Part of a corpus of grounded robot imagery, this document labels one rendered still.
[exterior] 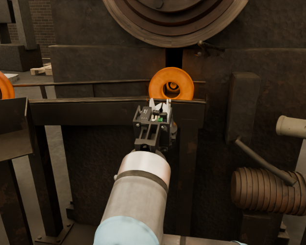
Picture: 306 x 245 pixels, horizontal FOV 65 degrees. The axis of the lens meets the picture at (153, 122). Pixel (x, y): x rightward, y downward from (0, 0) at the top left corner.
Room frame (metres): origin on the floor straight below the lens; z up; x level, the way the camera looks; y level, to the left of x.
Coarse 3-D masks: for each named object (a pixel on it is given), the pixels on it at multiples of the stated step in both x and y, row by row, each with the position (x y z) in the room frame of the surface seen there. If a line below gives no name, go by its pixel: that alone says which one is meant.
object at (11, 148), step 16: (0, 112) 0.74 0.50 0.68; (16, 112) 0.76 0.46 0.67; (0, 128) 0.74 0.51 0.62; (16, 128) 0.75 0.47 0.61; (32, 128) 0.70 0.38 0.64; (0, 144) 0.66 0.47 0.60; (16, 144) 0.65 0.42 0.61; (32, 144) 0.60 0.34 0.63; (0, 160) 0.56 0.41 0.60; (0, 176) 0.61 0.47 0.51; (0, 192) 0.61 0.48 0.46; (16, 192) 0.63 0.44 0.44; (0, 208) 0.60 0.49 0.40; (16, 208) 0.62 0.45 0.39; (16, 224) 0.62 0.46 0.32; (16, 240) 0.61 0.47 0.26; (32, 240) 0.68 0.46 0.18
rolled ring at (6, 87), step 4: (0, 72) 0.93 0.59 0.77; (0, 76) 0.91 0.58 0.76; (4, 76) 0.92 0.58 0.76; (0, 80) 0.90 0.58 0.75; (4, 80) 0.91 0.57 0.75; (8, 80) 0.93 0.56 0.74; (0, 84) 0.90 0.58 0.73; (4, 84) 0.90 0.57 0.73; (8, 84) 0.91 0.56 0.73; (0, 88) 0.90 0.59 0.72; (4, 88) 0.90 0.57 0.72; (8, 88) 0.90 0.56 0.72; (12, 88) 0.92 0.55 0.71; (4, 92) 0.90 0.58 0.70; (8, 92) 0.90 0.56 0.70; (12, 92) 0.92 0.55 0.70; (4, 96) 0.90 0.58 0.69; (8, 96) 0.90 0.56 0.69; (12, 96) 0.91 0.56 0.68
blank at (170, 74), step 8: (160, 72) 0.79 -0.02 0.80; (168, 72) 0.79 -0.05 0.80; (176, 72) 0.78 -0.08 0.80; (184, 72) 0.78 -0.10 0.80; (152, 80) 0.80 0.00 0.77; (160, 80) 0.79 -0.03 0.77; (168, 80) 0.79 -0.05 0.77; (176, 80) 0.78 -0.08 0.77; (184, 80) 0.78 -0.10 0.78; (152, 88) 0.80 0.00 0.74; (160, 88) 0.79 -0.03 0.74; (184, 88) 0.78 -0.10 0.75; (192, 88) 0.78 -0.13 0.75; (152, 96) 0.80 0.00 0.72; (160, 96) 0.80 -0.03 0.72; (184, 96) 0.78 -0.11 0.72; (192, 96) 0.78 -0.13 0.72
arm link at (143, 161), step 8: (136, 152) 0.35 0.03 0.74; (144, 152) 0.35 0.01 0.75; (128, 160) 0.34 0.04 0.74; (136, 160) 0.34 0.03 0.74; (144, 160) 0.33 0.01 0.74; (152, 160) 0.34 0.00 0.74; (160, 160) 0.34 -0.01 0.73; (120, 168) 0.34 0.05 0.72; (128, 168) 0.33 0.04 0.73; (136, 168) 0.32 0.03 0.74; (144, 168) 0.32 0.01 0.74; (152, 168) 0.32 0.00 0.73; (160, 168) 0.33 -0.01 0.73; (168, 168) 0.35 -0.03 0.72; (160, 176) 0.32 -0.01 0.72; (168, 176) 0.34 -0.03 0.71; (168, 184) 0.33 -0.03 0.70
